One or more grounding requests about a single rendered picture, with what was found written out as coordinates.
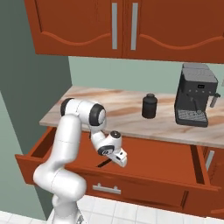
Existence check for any red-brown wooden drawer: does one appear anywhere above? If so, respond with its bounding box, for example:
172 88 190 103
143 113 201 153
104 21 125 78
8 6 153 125
15 125 222 212

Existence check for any grey cupboard door handle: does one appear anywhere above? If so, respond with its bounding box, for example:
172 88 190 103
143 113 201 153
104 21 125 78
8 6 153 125
130 2 139 52
111 2 118 50

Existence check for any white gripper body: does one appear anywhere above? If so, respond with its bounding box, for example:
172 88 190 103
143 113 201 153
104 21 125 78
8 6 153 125
110 149 129 168

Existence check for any black lidded jar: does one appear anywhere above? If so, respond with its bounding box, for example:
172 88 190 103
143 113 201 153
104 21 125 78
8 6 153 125
141 93 159 120

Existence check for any grey base cabinet handle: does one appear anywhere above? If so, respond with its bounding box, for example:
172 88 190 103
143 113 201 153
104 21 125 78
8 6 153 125
205 150 215 172

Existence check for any red-brown base cabinet door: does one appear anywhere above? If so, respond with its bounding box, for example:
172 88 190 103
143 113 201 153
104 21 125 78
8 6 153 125
203 146 224 219

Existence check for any dark grey coffee machine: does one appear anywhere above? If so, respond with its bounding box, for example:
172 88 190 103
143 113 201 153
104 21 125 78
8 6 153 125
173 62 221 129

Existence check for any red-brown cupboard door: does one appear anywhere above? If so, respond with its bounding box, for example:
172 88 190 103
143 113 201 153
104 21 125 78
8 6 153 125
24 0 125 59
122 0 224 64

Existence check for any grey drawer handle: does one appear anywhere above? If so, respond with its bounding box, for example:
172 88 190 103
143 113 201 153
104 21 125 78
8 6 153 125
92 182 123 196

